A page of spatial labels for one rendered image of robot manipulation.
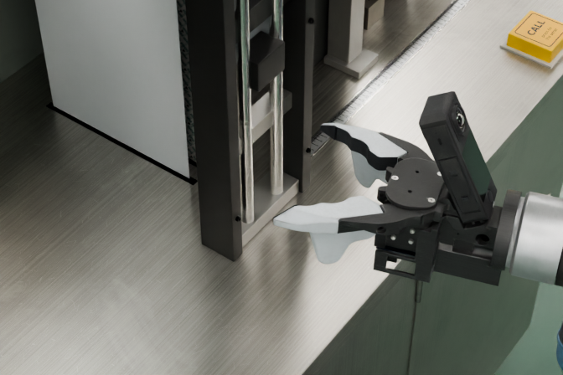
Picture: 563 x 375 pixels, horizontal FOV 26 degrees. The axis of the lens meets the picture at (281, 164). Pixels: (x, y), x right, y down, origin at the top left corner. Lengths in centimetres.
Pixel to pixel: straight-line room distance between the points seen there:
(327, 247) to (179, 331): 38
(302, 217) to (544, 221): 20
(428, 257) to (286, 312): 37
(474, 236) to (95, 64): 65
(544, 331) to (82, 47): 136
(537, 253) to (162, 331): 51
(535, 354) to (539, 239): 151
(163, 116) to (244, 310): 27
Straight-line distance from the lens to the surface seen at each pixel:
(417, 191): 107
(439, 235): 109
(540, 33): 178
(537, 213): 106
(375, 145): 112
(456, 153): 102
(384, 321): 162
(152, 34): 144
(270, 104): 141
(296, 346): 139
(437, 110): 101
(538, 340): 258
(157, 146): 157
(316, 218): 103
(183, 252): 148
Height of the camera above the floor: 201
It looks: 44 degrees down
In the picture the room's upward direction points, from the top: straight up
